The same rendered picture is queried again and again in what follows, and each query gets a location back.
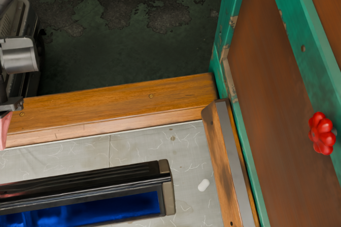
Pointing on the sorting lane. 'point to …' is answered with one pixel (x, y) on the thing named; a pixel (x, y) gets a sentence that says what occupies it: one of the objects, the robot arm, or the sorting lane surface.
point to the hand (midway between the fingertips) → (2, 145)
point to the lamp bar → (90, 197)
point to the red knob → (321, 133)
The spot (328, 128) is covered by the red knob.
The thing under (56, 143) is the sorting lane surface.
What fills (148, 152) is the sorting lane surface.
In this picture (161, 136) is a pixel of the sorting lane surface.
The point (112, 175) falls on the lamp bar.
